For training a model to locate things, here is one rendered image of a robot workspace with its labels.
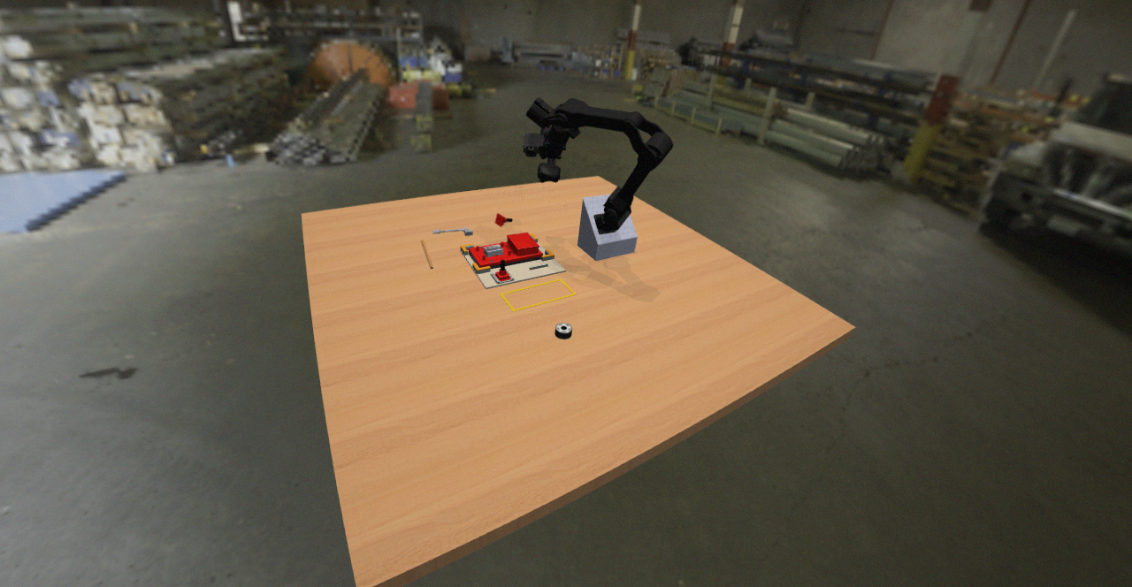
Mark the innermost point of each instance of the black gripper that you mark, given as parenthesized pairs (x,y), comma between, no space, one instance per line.
(549,171)

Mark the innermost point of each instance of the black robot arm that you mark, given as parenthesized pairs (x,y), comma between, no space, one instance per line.
(565,121)

